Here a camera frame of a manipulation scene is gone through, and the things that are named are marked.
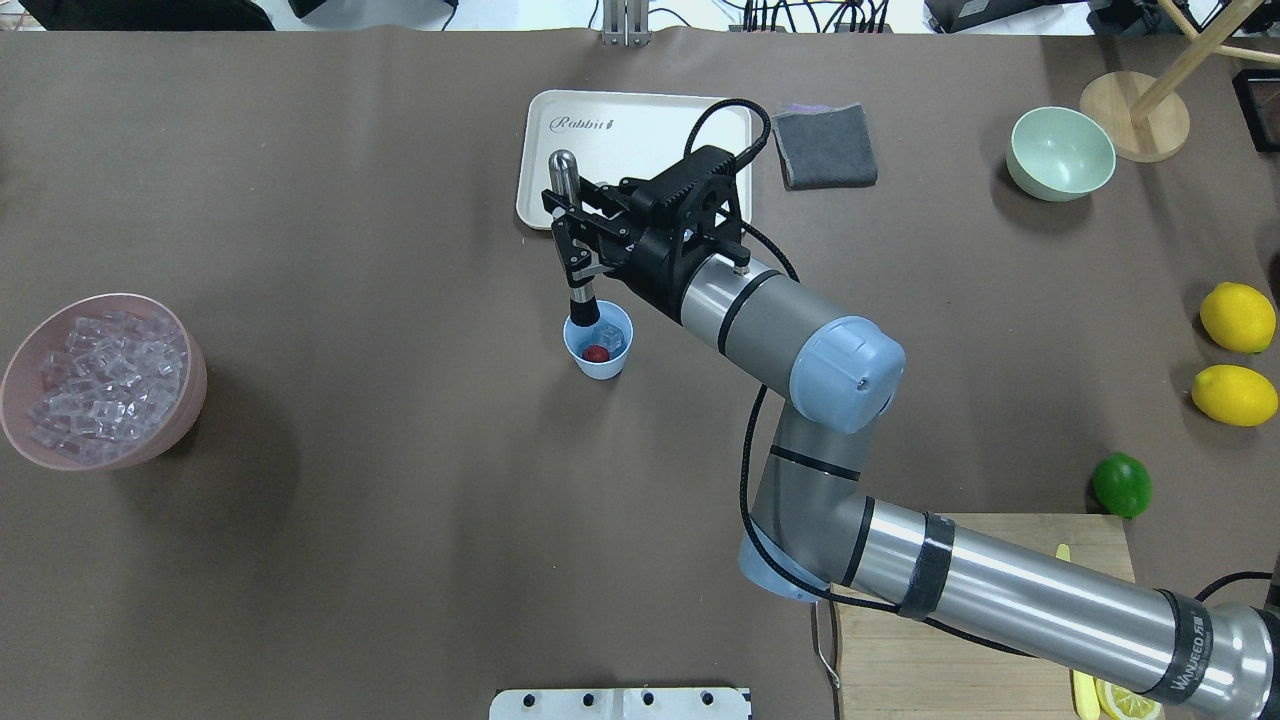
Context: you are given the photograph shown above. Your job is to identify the red strawberry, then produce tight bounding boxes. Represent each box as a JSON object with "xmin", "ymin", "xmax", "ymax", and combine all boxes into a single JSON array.
[{"xmin": 580, "ymin": 343, "xmax": 612, "ymax": 364}]

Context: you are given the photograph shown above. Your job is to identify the steel muddler black tip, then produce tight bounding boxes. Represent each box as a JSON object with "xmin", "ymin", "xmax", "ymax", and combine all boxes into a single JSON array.
[{"xmin": 548, "ymin": 149, "xmax": 599, "ymax": 325}]

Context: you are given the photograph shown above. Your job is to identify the green lime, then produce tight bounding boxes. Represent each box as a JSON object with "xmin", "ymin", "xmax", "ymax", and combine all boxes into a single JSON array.
[{"xmin": 1091, "ymin": 452, "xmax": 1153, "ymax": 519}]

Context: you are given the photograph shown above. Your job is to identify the yellow plastic knife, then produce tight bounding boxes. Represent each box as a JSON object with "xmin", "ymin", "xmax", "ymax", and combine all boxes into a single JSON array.
[{"xmin": 1055, "ymin": 544, "xmax": 1101, "ymax": 720}]

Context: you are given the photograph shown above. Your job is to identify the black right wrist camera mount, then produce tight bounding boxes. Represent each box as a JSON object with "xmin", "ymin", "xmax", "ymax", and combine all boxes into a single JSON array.
[{"xmin": 620, "ymin": 97, "xmax": 771, "ymax": 277}]

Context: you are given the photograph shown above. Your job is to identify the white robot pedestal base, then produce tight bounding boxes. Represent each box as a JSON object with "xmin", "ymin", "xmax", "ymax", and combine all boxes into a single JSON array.
[{"xmin": 488, "ymin": 687, "xmax": 754, "ymax": 719}]

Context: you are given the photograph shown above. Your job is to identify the lemon slice lower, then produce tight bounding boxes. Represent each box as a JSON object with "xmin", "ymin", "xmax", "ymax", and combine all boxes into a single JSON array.
[{"xmin": 1094, "ymin": 678, "xmax": 1164, "ymax": 720}]

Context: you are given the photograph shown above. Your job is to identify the yellow lemon far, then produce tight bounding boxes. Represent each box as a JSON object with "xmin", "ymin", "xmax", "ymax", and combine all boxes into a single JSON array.
[{"xmin": 1199, "ymin": 282, "xmax": 1277, "ymax": 354}]

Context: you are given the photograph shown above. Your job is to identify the mint green bowl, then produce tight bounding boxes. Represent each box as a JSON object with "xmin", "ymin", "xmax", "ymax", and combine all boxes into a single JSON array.
[{"xmin": 1005, "ymin": 106, "xmax": 1117, "ymax": 202}]

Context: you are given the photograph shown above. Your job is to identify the yellow lemon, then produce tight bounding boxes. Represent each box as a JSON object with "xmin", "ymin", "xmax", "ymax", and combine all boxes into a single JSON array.
[
  {"xmin": 1190, "ymin": 364, "xmax": 1279, "ymax": 427},
  {"xmin": 1199, "ymin": 282, "xmax": 1277, "ymax": 354}
]

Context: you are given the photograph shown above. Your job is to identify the grey folded cloth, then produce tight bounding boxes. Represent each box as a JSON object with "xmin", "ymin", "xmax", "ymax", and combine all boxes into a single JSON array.
[{"xmin": 773, "ymin": 102, "xmax": 879, "ymax": 191}]

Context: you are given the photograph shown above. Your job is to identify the black glass holder tray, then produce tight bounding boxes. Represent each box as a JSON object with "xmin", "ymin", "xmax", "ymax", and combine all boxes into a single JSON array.
[{"xmin": 1231, "ymin": 69, "xmax": 1279, "ymax": 152}]

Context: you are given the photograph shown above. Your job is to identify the light blue plastic cup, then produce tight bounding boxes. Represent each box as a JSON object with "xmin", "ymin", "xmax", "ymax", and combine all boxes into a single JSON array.
[{"xmin": 562, "ymin": 300, "xmax": 634, "ymax": 380}]

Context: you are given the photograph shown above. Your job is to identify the wooden cup tree stand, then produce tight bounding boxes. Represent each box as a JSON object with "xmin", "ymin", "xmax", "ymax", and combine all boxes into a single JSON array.
[{"xmin": 1080, "ymin": 1, "xmax": 1279, "ymax": 163}]

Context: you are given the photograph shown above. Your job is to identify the aluminium frame post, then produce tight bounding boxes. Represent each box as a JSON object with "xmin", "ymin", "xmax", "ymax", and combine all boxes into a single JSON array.
[{"xmin": 599, "ymin": 0, "xmax": 652, "ymax": 47}]

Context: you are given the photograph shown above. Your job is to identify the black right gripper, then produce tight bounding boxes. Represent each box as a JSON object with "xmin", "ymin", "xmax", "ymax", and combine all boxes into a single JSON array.
[{"xmin": 541, "ymin": 179, "xmax": 731, "ymax": 324}]

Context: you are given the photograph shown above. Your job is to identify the wooden cutting board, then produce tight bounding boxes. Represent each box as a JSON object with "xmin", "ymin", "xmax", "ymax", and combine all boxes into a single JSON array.
[{"xmin": 812, "ymin": 512, "xmax": 1134, "ymax": 719}]

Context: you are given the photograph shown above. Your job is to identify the beige rabbit tray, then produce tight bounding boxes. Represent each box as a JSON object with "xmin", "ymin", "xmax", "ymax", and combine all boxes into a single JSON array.
[{"xmin": 515, "ymin": 88, "xmax": 716, "ymax": 231}]

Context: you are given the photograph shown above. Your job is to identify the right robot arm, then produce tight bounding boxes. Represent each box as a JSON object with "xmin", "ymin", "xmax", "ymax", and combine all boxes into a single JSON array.
[{"xmin": 541, "ymin": 179, "xmax": 1277, "ymax": 719}]

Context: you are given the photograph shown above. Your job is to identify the yellow lemon near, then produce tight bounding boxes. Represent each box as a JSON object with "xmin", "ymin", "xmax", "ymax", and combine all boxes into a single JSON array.
[{"xmin": 1190, "ymin": 364, "xmax": 1279, "ymax": 427}]

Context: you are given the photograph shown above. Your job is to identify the pink bowl of ice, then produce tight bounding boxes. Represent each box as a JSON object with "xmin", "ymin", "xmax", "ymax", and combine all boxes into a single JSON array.
[{"xmin": 3, "ymin": 292, "xmax": 209, "ymax": 471}]

